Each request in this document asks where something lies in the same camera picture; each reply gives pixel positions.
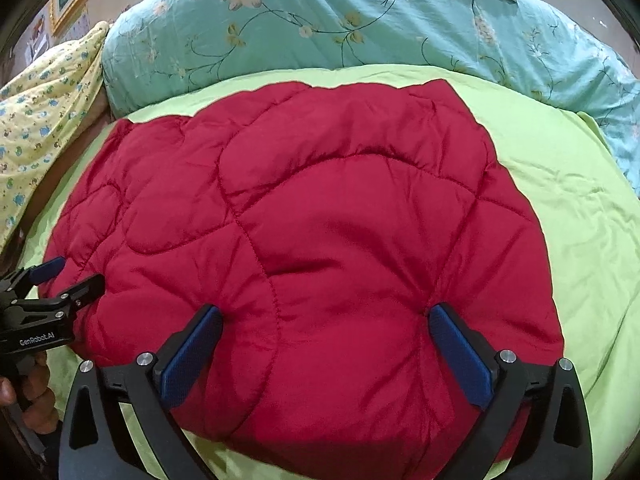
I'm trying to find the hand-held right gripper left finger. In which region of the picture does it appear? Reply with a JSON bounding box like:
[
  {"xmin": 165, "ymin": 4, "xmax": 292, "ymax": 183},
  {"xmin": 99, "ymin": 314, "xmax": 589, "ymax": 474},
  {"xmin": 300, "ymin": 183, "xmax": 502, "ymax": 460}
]
[{"xmin": 57, "ymin": 304, "xmax": 224, "ymax": 480}]

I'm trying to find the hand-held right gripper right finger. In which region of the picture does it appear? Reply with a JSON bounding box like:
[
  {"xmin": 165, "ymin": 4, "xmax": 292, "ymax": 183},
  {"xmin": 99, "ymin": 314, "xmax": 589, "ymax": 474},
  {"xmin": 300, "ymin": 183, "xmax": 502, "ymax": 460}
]
[{"xmin": 427, "ymin": 302, "xmax": 591, "ymax": 480}]

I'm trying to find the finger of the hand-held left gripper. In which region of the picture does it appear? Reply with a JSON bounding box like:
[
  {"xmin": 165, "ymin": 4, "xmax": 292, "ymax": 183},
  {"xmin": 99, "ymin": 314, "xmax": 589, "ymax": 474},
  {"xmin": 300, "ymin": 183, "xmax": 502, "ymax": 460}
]
[
  {"xmin": 10, "ymin": 274, "xmax": 106, "ymax": 322},
  {"xmin": 20, "ymin": 256, "xmax": 67, "ymax": 287}
]

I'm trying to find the red puffer jacket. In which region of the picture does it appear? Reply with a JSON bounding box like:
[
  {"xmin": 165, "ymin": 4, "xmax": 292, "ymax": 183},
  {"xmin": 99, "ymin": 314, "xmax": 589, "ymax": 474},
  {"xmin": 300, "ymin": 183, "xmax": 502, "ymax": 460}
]
[{"xmin": 42, "ymin": 79, "xmax": 566, "ymax": 480}]

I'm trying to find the person's left hand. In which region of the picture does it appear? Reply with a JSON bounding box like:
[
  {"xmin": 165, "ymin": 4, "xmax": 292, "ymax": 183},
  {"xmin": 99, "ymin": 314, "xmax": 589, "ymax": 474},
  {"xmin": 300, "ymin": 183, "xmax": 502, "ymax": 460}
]
[{"xmin": 0, "ymin": 349, "xmax": 60, "ymax": 435}]

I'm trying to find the yellow patterned pillow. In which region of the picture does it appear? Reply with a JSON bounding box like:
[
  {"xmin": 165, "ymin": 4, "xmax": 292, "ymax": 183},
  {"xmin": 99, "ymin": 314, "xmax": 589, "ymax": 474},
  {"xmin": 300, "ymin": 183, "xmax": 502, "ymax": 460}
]
[{"xmin": 0, "ymin": 20, "xmax": 111, "ymax": 256}]

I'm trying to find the light green bed sheet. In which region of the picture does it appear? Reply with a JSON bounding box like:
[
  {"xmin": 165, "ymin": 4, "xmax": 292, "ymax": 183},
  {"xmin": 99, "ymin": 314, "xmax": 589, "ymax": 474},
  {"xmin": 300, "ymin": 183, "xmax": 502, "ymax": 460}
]
[{"xmin": 20, "ymin": 62, "xmax": 640, "ymax": 480}]

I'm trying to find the teal floral quilt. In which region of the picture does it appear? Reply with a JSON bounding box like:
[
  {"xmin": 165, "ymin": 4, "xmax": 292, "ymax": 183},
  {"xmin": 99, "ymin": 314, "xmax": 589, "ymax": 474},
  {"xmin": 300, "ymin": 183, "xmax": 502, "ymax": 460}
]
[{"xmin": 100, "ymin": 0, "xmax": 640, "ymax": 196}]

